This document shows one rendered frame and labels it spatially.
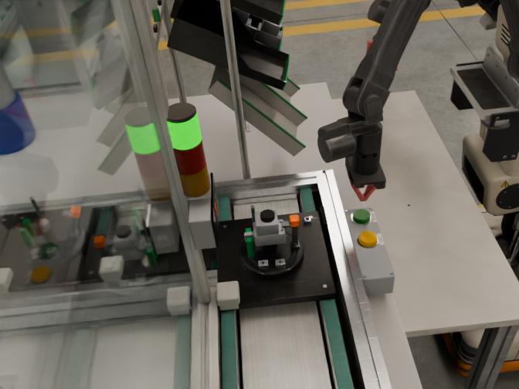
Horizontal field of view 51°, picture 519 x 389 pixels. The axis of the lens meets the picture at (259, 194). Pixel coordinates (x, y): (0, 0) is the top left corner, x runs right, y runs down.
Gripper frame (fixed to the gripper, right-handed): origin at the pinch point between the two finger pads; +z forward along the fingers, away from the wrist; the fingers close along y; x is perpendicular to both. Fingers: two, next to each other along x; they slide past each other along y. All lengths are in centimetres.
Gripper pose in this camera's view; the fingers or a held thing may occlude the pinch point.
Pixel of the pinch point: (363, 197)
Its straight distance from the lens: 122.6
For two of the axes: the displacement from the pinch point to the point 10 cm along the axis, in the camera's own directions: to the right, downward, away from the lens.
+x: 9.9, -1.2, 0.1
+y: 0.8, 6.7, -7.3
